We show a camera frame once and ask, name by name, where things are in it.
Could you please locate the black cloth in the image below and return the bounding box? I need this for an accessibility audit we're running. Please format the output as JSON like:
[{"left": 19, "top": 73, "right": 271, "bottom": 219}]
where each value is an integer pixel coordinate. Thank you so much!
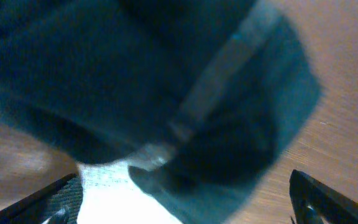
[{"left": 0, "top": 0, "right": 321, "bottom": 223}]

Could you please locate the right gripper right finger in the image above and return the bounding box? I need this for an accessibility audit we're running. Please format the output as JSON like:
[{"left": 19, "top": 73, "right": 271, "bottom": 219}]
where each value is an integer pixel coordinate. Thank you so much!
[{"left": 289, "top": 169, "right": 358, "bottom": 224}]

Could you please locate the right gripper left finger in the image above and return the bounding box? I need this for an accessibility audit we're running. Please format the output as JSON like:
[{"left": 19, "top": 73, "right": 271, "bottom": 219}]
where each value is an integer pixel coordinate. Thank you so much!
[{"left": 0, "top": 174, "right": 83, "bottom": 224}]

